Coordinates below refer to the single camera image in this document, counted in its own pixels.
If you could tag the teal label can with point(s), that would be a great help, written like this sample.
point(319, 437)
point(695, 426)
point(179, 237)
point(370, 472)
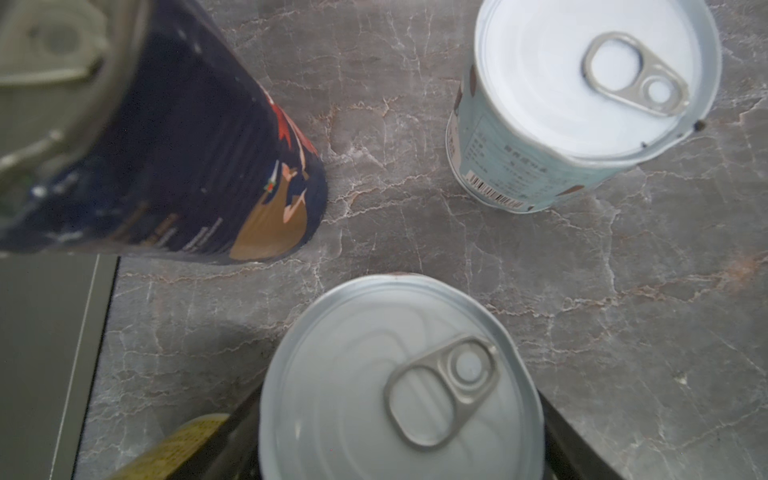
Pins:
point(559, 96)

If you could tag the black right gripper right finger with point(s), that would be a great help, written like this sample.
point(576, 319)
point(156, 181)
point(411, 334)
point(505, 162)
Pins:
point(567, 454)

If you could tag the dark blue can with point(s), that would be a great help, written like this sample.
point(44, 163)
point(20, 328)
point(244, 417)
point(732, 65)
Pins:
point(131, 128)

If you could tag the grey metal cabinet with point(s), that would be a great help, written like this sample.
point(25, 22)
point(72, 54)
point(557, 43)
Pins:
point(53, 314)

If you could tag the yellow label can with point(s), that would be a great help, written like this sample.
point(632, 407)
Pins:
point(160, 461)

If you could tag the pink label can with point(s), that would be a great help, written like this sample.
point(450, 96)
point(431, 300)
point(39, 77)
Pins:
point(399, 376)

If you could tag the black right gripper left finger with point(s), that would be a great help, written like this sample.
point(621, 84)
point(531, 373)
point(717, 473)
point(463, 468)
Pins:
point(232, 451)

